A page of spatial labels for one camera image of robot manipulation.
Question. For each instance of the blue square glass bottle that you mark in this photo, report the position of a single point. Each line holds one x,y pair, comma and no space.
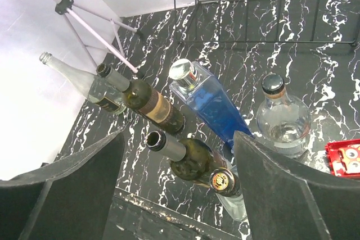
202,92

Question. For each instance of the clear round bottle cork stopper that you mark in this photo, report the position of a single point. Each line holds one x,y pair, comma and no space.
283,119

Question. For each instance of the clear square bottle orange label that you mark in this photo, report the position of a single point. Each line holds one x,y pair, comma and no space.
226,184

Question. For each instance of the tall clear bottle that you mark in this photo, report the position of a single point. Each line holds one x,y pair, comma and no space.
94,88

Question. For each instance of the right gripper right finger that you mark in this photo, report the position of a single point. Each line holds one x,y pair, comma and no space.
286,199

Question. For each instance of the dark green wine bottle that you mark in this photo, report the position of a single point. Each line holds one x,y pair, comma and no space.
190,159
145,100

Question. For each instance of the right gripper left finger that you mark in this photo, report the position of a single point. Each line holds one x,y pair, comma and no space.
67,199

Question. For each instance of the black wire wine rack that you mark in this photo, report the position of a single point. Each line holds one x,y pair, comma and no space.
255,21

